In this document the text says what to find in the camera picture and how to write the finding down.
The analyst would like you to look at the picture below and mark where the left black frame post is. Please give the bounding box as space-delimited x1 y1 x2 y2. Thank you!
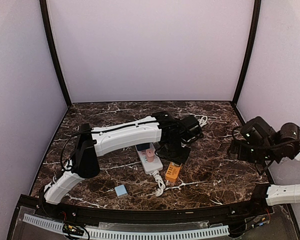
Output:
39 0 72 108

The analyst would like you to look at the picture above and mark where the light blue plug adapter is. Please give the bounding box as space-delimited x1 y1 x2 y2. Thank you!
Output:
114 184 128 198

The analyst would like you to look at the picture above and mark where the white orange strip cable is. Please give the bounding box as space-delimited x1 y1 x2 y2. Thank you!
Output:
197 115 209 128

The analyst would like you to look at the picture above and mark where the orange power strip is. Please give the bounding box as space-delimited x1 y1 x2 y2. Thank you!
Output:
165 162 182 183

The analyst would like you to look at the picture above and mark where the light blue slotted cable duct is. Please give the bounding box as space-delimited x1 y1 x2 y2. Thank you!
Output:
22 213 230 240

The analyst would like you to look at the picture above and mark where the black frame post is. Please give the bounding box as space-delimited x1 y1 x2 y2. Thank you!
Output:
231 0 262 106
39 0 72 108

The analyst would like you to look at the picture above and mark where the right black frame post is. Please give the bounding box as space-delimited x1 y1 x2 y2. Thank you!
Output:
231 0 262 106

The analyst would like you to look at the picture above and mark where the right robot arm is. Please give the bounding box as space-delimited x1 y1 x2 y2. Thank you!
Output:
227 116 300 206

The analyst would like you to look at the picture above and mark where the pink plug adapter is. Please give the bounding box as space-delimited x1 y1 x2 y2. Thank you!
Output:
145 148 155 163

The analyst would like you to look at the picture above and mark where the white multicolour power strip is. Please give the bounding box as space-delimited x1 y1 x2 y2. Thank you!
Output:
135 143 163 175

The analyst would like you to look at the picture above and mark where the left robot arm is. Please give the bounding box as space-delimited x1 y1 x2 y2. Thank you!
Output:
42 111 208 205

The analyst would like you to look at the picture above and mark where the white power strip cable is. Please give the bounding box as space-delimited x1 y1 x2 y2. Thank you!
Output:
152 169 167 197

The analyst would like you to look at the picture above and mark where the blue cube socket adapter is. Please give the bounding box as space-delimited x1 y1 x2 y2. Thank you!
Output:
135 143 150 151

